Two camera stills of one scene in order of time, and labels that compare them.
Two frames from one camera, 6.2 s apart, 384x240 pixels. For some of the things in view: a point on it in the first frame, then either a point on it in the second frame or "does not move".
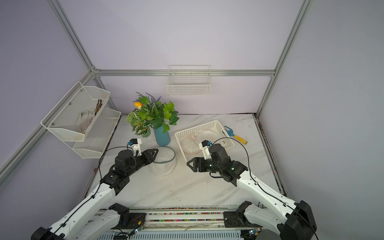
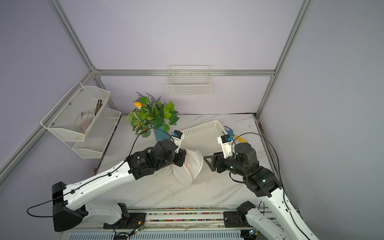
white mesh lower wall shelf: [99, 134] does not move
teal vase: [162, 139] does not move
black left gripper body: [141, 161] → [179, 157]
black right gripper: [198, 160] → [216, 158]
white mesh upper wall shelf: [71, 119] does not move
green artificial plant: [150, 113] does not move
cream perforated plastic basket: [188, 139] does not move
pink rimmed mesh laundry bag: [190, 144] → [188, 174]
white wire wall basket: [186, 80] does not move
